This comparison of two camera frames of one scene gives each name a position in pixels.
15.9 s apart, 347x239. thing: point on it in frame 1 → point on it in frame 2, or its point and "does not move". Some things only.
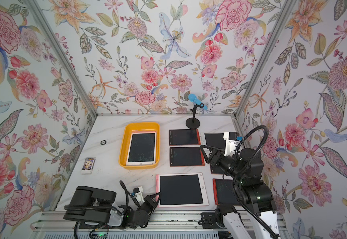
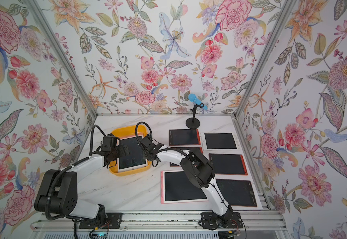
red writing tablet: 223,192 does not move
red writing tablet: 184,137 does not move
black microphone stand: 193,123 does not move
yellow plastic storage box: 140,146 → 129,130
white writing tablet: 215,140 does not move
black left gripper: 150,202 → 122,152
